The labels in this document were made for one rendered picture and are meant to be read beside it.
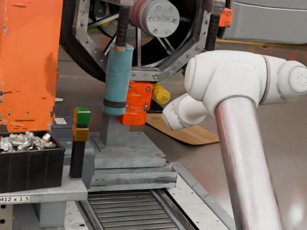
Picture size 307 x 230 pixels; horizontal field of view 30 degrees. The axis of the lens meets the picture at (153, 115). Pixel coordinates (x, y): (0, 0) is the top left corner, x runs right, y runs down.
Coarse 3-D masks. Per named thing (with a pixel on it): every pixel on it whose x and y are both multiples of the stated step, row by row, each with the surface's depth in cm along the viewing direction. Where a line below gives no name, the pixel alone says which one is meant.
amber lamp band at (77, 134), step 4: (72, 128) 160; (76, 128) 158; (80, 128) 158; (84, 128) 159; (88, 128) 159; (72, 132) 160; (76, 132) 158; (80, 132) 158; (84, 132) 159; (88, 132) 159; (72, 136) 160; (76, 136) 158; (80, 136) 159; (84, 136) 159; (76, 140) 159; (80, 140) 159; (84, 140) 160
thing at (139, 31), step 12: (108, 0) 218; (180, 0) 244; (192, 0) 233; (180, 12) 244; (192, 12) 234; (96, 24) 220; (132, 24) 226; (180, 24) 241; (192, 24) 233; (168, 36) 246; (180, 36) 237; (108, 48) 225; (144, 48) 250; (156, 48) 244; (168, 48) 236; (132, 60) 238; (144, 60) 237; (156, 60) 235
